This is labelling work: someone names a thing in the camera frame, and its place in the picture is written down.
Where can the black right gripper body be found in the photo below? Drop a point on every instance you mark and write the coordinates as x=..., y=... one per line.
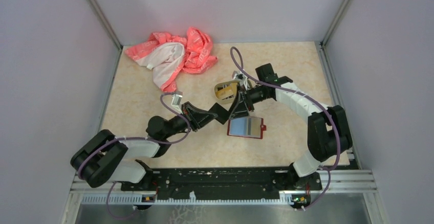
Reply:
x=255, y=95

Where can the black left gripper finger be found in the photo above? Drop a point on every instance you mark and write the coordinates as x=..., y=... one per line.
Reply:
x=192, y=112
x=201, y=122

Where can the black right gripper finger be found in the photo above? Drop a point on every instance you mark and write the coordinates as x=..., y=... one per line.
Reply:
x=236, y=108
x=244, y=107

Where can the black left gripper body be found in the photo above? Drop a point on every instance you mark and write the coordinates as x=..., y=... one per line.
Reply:
x=193, y=127

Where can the red card holder wallet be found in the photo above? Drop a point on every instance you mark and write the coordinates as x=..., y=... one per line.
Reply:
x=238, y=128

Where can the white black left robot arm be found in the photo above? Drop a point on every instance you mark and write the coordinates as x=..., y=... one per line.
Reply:
x=108, y=158

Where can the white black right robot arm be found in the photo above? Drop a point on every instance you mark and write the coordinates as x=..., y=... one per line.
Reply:
x=328, y=129

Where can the beige oval card tray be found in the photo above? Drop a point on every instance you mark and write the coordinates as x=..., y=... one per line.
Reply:
x=225, y=92

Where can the pink white crumpled cloth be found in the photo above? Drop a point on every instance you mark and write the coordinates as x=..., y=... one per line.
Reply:
x=168, y=55

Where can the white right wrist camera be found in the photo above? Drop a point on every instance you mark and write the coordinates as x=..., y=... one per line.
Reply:
x=242, y=79

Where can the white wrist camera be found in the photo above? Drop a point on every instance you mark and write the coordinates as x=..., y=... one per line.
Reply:
x=242, y=79
x=176, y=99

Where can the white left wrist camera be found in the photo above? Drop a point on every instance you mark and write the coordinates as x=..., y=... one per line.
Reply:
x=176, y=99

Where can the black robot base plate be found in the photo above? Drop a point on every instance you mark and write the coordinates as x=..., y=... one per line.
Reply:
x=224, y=183

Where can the white slotted cable duct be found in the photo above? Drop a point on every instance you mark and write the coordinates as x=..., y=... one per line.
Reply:
x=139, y=199

